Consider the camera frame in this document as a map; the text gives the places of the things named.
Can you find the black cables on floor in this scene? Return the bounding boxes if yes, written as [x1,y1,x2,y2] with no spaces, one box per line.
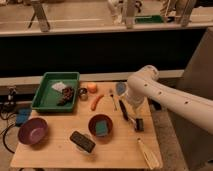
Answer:
[0,99,21,155]

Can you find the purple bowl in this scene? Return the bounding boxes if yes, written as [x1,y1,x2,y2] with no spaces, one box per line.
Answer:
[18,118,48,145]

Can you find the green plastic tray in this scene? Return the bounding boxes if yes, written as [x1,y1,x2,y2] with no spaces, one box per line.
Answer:
[32,72,80,113]

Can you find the orange round fruit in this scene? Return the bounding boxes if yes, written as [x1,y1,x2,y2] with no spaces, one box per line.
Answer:
[87,82,97,93]

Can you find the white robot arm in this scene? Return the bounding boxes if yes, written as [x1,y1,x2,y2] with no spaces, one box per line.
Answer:
[125,65,213,134]

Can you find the black handled knife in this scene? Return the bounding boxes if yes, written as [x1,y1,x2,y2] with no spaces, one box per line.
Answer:
[119,100,129,121]

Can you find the teal sponge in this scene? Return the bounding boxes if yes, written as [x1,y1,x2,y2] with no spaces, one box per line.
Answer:
[95,120,108,137]

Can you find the blue box on floor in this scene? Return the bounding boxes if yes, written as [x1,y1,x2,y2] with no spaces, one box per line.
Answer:
[15,108,31,126]

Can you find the wooden table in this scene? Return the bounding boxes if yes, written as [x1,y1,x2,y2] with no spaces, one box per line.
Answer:
[11,82,161,169]

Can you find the dark red bowl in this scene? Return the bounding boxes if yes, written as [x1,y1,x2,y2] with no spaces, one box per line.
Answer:
[88,114,113,137]

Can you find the black remote control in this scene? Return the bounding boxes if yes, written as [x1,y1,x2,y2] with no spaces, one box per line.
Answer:
[70,131,95,153]

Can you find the white cloth in tray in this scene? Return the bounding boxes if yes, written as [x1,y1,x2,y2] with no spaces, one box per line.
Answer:
[52,82,67,92]

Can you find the cream corn cob brush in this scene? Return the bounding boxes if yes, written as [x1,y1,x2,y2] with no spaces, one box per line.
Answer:
[137,138,160,170]

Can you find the small metal can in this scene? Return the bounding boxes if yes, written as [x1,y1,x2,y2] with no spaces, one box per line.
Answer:
[78,88,88,101]

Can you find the orange carrot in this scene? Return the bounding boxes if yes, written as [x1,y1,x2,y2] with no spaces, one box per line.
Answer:
[90,94,104,111]

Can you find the black handled brush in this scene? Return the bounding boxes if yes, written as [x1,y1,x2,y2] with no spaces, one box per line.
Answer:
[129,117,144,132]

